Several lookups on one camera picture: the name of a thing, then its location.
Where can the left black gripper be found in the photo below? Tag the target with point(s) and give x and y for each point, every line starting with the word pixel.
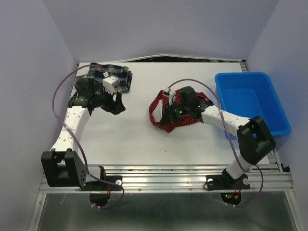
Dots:
pixel 116 107

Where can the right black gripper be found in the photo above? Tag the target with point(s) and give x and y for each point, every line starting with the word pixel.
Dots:
pixel 168 115

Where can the red polka dot skirt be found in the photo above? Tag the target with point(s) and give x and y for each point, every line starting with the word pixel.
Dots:
pixel 183 95

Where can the navy plaid pleated skirt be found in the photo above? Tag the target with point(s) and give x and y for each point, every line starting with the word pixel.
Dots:
pixel 107 75

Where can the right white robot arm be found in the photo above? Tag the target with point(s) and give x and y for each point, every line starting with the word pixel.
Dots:
pixel 254 138

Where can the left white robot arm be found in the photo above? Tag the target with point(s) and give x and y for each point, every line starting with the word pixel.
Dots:
pixel 62 165

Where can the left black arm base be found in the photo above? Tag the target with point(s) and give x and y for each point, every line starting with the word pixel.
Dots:
pixel 100 191

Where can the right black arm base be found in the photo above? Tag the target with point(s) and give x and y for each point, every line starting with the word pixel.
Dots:
pixel 229 187

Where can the blue plastic bin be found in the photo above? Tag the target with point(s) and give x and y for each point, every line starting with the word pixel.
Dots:
pixel 251 94

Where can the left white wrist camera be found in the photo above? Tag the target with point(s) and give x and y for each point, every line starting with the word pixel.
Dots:
pixel 110 83

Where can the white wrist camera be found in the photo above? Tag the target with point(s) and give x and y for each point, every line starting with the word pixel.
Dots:
pixel 171 95
pixel 110 83

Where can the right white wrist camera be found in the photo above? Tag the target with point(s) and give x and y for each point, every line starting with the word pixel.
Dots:
pixel 171 95

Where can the aluminium rail frame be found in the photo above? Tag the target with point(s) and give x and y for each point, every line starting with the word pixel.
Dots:
pixel 138 179

